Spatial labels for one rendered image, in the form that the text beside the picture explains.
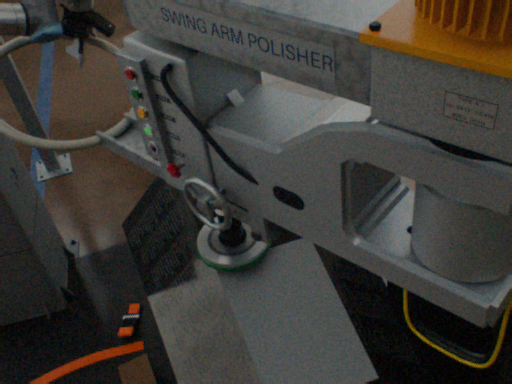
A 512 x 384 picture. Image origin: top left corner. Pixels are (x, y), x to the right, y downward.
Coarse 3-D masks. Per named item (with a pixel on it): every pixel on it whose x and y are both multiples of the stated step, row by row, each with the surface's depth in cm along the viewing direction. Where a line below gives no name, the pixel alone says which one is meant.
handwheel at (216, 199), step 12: (192, 180) 131; (204, 180) 130; (192, 192) 135; (216, 192) 128; (192, 204) 139; (204, 204) 133; (216, 204) 131; (228, 204) 130; (204, 216) 140; (228, 216) 130; (216, 228) 137; (228, 228) 135
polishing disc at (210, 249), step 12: (204, 228) 174; (204, 240) 171; (216, 240) 170; (252, 240) 168; (204, 252) 167; (216, 252) 167; (228, 252) 166; (240, 252) 165; (252, 252) 165; (216, 264) 164; (228, 264) 163; (240, 264) 163
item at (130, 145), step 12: (132, 120) 180; (96, 132) 175; (132, 132) 181; (108, 144) 175; (120, 144) 170; (132, 144) 176; (132, 156) 169; (144, 156) 165; (144, 168) 168; (156, 168) 163; (240, 216) 148; (276, 228) 141
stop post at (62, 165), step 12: (0, 36) 304; (0, 60) 306; (12, 60) 314; (0, 72) 310; (12, 72) 312; (12, 84) 316; (24, 84) 325; (12, 96) 320; (24, 96) 322; (24, 108) 326; (24, 120) 330; (36, 120) 332; (36, 132) 337; (48, 156) 348; (60, 156) 365; (48, 168) 353; (60, 168) 356
